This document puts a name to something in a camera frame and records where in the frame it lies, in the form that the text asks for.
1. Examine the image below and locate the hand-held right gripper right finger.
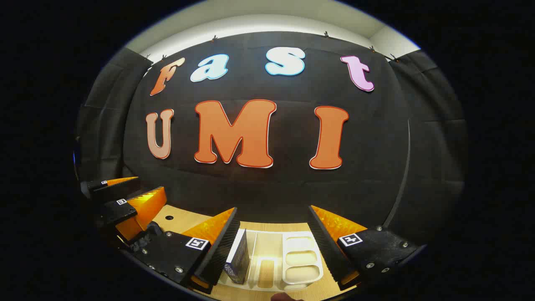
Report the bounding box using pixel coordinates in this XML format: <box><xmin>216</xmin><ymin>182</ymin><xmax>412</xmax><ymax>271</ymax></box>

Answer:
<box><xmin>308</xmin><ymin>205</ymin><xmax>423</xmax><ymax>291</ymax></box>

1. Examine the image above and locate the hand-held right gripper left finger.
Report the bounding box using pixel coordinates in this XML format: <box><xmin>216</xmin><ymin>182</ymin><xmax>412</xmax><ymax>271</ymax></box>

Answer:
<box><xmin>133</xmin><ymin>207</ymin><xmax>241</xmax><ymax>293</ymax></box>

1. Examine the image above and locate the dark blue book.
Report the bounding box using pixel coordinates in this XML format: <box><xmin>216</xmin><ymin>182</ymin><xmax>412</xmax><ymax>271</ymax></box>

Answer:
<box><xmin>224</xmin><ymin>229</ymin><xmax>250</xmax><ymax>285</ymax></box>

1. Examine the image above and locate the white bookshelf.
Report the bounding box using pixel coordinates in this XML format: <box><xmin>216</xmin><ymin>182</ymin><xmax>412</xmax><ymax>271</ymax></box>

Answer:
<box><xmin>217</xmin><ymin>228</ymin><xmax>324</xmax><ymax>291</ymax></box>

